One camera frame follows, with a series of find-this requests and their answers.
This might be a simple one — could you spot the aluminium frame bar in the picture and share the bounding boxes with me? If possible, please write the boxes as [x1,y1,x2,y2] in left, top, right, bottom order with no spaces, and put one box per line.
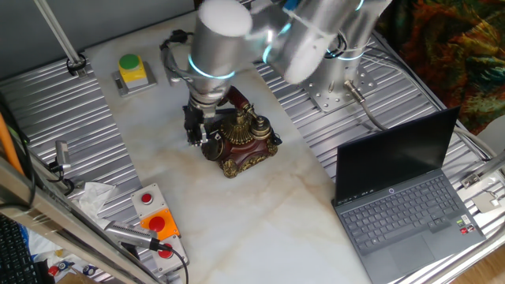
[0,155,163,284]

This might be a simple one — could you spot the colourful patterned cloth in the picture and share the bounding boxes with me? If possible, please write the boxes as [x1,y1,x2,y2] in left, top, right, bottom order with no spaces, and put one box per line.
[375,0,505,136]

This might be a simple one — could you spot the red brass phone handset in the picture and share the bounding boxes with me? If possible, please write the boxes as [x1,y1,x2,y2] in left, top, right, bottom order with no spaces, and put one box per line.
[223,85,273,145]

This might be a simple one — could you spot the crumpled white tissue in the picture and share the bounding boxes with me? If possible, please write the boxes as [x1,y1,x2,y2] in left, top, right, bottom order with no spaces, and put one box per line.
[70,181,117,230]

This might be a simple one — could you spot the grey box red push button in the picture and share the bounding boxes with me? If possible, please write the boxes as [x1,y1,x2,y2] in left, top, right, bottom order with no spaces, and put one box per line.
[151,235,190,275]
[130,183,168,220]

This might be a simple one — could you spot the yellow box green button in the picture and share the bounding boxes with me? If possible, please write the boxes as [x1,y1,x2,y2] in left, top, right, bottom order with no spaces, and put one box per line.
[118,53,150,90]

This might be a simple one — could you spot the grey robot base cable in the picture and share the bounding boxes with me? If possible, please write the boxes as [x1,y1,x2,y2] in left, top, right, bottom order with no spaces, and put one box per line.
[342,80,505,159]

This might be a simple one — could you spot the black camera cable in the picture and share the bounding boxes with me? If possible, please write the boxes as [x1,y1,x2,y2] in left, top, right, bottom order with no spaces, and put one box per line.
[156,241,191,284]

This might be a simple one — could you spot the silver tripod pole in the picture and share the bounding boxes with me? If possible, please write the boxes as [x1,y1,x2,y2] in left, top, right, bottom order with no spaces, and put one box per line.
[32,0,88,77]

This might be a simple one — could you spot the orange box red mushroom button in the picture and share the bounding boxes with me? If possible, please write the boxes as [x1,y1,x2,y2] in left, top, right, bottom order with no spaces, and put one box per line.
[139,207,181,242]

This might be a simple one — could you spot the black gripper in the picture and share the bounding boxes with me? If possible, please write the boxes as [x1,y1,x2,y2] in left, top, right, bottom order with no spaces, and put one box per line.
[182,103,218,148]

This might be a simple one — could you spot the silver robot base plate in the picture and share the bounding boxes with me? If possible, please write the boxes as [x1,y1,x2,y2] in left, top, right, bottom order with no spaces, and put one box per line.
[292,50,377,114]

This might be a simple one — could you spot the metal corner bracket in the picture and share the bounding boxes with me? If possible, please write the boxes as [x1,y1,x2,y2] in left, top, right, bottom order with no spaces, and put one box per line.
[460,149,505,189]

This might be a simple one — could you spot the small grey camera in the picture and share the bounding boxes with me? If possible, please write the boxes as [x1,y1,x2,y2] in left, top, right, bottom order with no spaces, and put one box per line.
[54,140,73,173]

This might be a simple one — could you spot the black keyboard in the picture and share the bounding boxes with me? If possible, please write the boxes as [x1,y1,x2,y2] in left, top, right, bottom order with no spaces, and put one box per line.
[0,215,44,284]

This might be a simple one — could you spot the red brass rotary phone base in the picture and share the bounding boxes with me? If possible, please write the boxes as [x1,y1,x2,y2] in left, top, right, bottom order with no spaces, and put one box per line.
[199,112,283,179]

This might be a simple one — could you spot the silver finned camera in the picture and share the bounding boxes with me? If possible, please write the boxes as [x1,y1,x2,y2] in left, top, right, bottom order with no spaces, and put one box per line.
[103,220,161,252]

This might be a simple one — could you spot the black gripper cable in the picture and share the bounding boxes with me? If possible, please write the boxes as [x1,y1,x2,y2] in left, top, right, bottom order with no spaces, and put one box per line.
[159,29,195,86]

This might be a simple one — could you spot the orange pole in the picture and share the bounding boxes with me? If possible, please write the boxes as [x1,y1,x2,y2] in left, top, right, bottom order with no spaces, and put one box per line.
[0,112,25,178]

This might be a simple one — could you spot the dark grey laptop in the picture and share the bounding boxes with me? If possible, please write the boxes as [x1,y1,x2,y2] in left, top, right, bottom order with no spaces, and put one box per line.
[331,105,488,284]

